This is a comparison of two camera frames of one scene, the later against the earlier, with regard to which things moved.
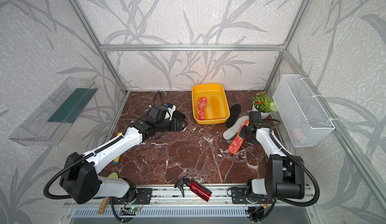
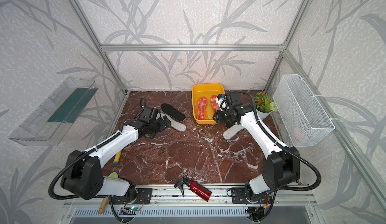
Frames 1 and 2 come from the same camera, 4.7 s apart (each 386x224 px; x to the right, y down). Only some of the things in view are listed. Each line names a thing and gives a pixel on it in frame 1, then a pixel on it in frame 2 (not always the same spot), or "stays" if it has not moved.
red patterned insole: (236, 145) to (215, 105)
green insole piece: (113, 175) stays
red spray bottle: (196, 189) stays
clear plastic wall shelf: (47, 123) stays
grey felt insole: (234, 128) stays
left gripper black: (174, 123) to (163, 125)
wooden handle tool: (103, 205) stays
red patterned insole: (201, 109) stays
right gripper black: (242, 133) to (217, 117)
